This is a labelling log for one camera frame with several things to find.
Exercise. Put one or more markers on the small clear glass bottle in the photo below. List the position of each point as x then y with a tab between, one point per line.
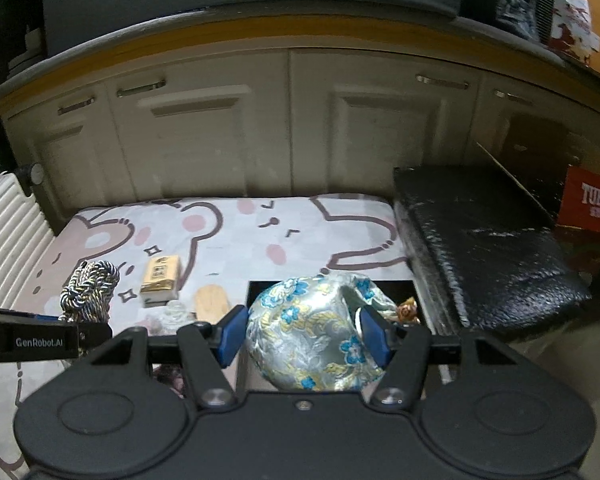
176	316

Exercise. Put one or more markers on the white ribbed suitcase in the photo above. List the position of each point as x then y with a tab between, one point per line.
10	240

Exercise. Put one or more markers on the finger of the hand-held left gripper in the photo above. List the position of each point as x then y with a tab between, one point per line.
96	337

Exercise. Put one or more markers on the cream kitchen cabinet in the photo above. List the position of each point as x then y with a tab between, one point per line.
220	135

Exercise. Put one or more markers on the floral brocade pouch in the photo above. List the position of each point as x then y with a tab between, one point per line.
305	330

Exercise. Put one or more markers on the small gold brown trinket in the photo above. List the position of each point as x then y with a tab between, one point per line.
408	310

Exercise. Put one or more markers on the black plastic bag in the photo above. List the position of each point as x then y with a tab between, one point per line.
500	0

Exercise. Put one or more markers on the flat wooden stick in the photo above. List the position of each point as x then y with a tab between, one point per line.
211	305

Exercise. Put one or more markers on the red white patterned cloth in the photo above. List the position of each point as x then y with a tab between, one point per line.
575	32

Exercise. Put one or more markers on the yellow tissue packet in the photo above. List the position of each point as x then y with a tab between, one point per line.
159	280

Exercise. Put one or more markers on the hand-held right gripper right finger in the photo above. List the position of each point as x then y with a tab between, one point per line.
375	337

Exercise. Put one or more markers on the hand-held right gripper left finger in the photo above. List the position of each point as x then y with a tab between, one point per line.
232	335

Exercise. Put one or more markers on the thin wooden rod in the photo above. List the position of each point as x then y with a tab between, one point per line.
520	182

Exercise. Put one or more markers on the red cardboard carton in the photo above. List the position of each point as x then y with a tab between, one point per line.
590	200

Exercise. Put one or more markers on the black storage box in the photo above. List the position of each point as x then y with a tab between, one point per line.
259	291

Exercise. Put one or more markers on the bear print blanket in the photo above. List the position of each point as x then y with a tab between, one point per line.
230	240

